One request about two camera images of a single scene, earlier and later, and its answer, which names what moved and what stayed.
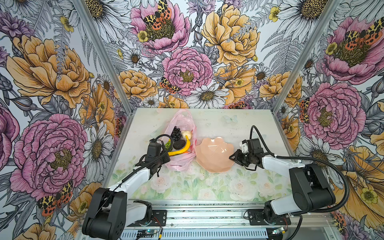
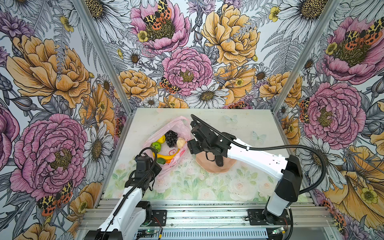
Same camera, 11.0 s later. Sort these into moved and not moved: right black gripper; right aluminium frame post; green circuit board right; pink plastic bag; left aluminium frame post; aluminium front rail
Moved: pink plastic bag; right black gripper
Not moved: green circuit board right; right aluminium frame post; left aluminium frame post; aluminium front rail
